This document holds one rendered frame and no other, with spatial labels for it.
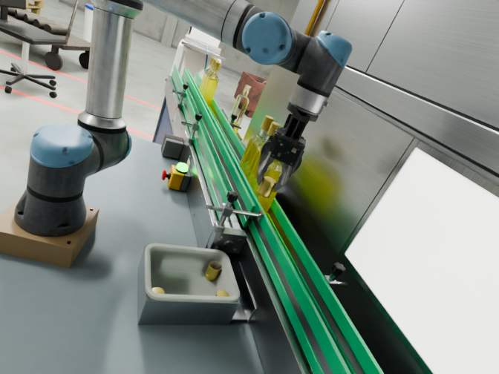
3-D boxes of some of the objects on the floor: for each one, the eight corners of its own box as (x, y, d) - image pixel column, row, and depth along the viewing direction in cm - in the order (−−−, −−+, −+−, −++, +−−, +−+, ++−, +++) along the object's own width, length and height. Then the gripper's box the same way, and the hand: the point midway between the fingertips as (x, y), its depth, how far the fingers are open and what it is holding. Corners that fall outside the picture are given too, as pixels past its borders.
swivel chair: (62, 84, 377) (75, -16, 331) (56, 105, 324) (70, -12, 278) (-13, 65, 342) (-9, -51, 297) (-33, 84, 289) (-33, -53, 244)
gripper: (278, 101, 65) (240, 188, 74) (327, 124, 65) (284, 208, 74) (281, 96, 73) (247, 175, 82) (326, 116, 73) (286, 194, 82)
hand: (268, 182), depth 80 cm, fingers closed on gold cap, 3 cm apart
